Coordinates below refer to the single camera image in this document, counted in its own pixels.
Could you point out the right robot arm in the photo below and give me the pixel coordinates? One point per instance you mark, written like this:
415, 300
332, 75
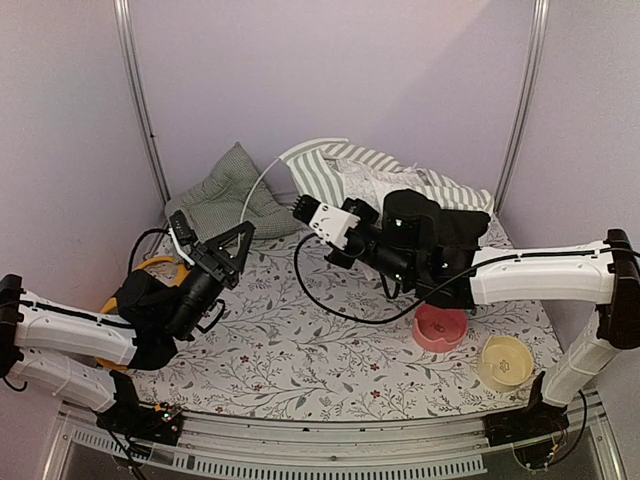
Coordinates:
604, 273

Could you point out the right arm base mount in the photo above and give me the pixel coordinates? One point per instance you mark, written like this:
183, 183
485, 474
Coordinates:
536, 419

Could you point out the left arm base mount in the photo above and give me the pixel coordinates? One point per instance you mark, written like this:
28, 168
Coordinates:
161, 423

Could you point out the green striped pet tent fabric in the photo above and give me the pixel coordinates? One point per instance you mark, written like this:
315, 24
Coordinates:
334, 169

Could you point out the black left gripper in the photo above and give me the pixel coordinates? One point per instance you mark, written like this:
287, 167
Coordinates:
232, 264

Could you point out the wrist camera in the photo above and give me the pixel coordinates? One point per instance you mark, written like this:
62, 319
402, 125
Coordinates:
331, 224
183, 237

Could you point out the front aluminium rail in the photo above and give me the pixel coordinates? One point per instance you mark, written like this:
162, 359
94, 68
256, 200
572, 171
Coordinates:
450, 447

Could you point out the green checkered cushion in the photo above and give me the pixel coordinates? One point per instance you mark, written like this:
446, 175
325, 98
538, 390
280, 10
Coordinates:
214, 205

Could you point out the cream pet bowl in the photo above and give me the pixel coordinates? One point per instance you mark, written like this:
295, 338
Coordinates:
504, 364

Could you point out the right aluminium corner post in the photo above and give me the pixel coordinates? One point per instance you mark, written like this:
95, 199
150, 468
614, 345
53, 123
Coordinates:
532, 65

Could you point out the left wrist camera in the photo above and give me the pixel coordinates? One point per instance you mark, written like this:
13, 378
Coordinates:
183, 237

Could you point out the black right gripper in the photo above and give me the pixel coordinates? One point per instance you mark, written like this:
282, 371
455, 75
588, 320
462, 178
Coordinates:
359, 210

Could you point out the pink pet bowl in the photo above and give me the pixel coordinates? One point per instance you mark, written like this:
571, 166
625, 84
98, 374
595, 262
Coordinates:
439, 330

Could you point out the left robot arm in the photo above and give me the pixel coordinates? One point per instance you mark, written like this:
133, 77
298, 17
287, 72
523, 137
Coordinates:
40, 340

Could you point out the aluminium corner post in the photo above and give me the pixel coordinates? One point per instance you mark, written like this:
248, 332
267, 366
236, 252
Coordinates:
532, 65
125, 32

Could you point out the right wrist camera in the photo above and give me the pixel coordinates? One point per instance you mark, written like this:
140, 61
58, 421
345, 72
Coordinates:
331, 224

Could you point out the left aluminium corner post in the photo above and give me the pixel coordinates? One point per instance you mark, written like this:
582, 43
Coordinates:
125, 32

